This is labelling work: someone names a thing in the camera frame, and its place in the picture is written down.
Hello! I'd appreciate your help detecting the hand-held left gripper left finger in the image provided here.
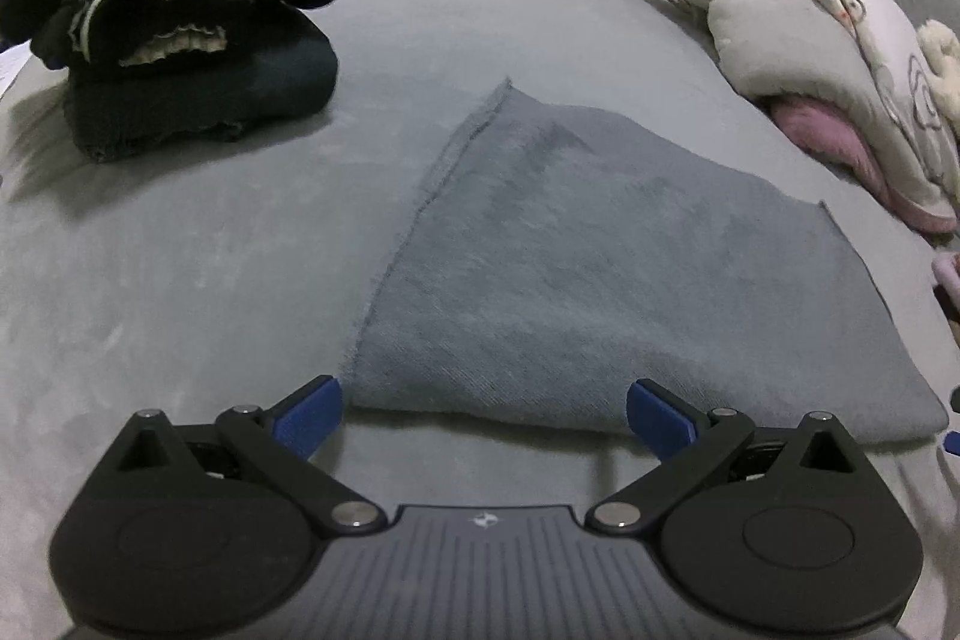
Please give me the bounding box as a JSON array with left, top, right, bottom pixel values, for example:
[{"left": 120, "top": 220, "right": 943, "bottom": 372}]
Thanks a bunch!
[{"left": 105, "top": 374, "right": 387, "bottom": 536}]

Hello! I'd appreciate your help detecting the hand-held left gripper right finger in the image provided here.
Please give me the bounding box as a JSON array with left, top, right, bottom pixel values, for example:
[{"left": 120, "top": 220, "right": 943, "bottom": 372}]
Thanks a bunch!
[{"left": 592, "top": 377, "right": 863, "bottom": 532}]

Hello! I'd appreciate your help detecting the grey printed knit t-shirt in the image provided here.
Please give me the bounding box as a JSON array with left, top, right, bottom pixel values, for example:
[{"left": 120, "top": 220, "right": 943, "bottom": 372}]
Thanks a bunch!
[{"left": 341, "top": 77, "right": 950, "bottom": 446}]

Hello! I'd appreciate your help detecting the pink folded blanket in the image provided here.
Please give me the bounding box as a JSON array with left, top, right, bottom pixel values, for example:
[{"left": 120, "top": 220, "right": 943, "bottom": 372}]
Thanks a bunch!
[{"left": 772, "top": 96, "right": 957, "bottom": 232}]

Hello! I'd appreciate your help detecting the dark blue folded garment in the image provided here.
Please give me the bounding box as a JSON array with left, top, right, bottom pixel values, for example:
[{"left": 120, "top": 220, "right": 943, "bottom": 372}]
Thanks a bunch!
[{"left": 64, "top": 6, "right": 338, "bottom": 165}]

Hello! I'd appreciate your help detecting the white fluffy plush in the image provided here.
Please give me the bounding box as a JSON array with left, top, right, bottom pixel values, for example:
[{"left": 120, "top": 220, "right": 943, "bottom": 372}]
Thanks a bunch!
[{"left": 919, "top": 19, "right": 960, "bottom": 120}]

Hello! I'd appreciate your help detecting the white grey pillow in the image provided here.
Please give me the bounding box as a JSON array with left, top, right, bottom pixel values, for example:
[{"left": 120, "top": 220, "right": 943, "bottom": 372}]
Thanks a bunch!
[{"left": 645, "top": 0, "right": 960, "bottom": 214}]

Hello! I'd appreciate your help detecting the black fuzzy ruffled garment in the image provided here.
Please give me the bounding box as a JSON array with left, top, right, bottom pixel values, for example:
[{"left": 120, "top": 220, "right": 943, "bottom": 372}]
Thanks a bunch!
[{"left": 30, "top": 0, "right": 256, "bottom": 73}]

